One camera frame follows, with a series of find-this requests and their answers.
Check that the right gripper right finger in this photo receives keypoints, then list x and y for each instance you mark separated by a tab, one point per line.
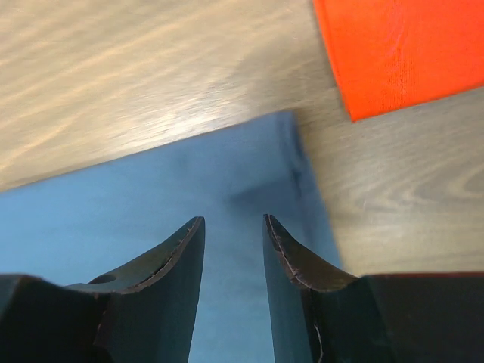
319	313

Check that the folded orange t-shirt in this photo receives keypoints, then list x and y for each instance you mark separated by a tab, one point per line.
388	55

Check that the grey-blue t-shirt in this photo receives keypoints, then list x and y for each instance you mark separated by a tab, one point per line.
77	226

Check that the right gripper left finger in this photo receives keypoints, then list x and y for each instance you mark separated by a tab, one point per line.
152	300

